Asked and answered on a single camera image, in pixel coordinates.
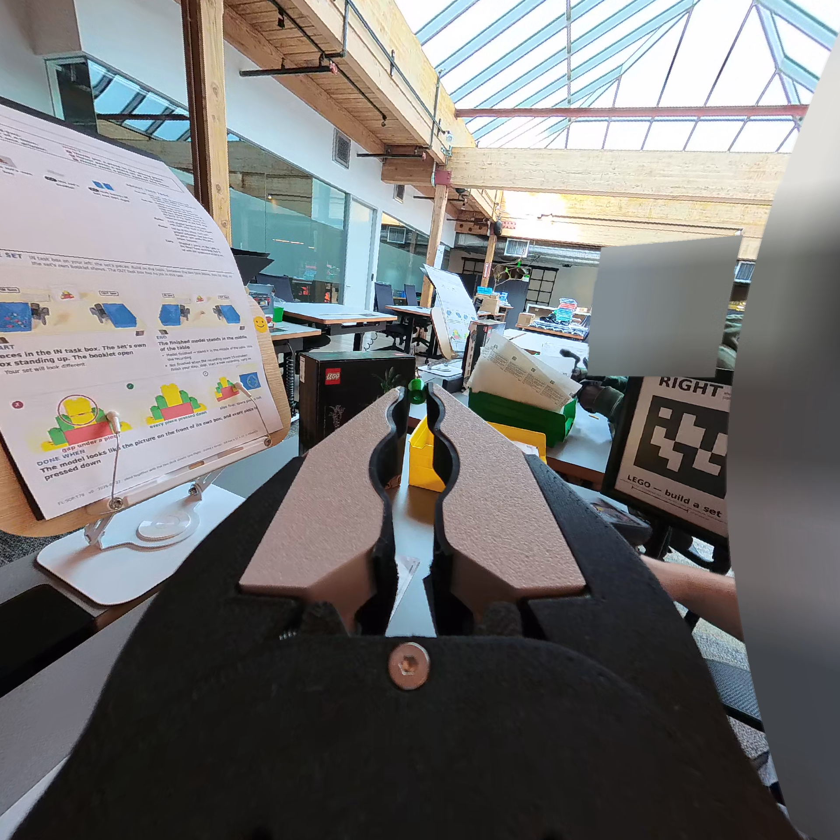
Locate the printed instruction sheet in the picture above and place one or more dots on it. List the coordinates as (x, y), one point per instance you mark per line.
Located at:
(131, 262)

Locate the wooden top office desk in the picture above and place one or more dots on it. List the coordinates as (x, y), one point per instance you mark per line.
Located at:
(334, 315)

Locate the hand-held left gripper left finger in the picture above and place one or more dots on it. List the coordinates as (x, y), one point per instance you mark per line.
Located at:
(321, 518)

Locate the wooden support post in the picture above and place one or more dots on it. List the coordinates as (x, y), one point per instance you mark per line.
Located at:
(207, 131)

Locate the green plastic bin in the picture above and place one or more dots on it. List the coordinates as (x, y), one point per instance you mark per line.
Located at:
(525, 420)

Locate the wooden document stand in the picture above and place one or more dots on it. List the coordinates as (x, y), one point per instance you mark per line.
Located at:
(98, 571)

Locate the person's right forearm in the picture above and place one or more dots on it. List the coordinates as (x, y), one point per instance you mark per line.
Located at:
(695, 590)

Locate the black framed marker sign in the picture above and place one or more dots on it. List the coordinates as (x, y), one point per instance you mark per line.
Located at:
(682, 439)

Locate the white folded papers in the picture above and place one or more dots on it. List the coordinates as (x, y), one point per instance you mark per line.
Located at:
(518, 374)

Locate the yellow plastic bin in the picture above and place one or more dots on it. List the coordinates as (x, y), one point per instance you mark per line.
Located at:
(423, 459)

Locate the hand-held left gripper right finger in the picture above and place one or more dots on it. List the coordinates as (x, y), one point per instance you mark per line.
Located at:
(505, 518)

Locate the tilted instruction board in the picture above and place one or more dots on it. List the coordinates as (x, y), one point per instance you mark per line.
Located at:
(453, 302)

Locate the black folded panel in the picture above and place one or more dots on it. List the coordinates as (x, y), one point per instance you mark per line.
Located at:
(253, 262)

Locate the black bamboo print box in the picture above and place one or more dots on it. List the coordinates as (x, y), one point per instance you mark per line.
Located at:
(348, 394)

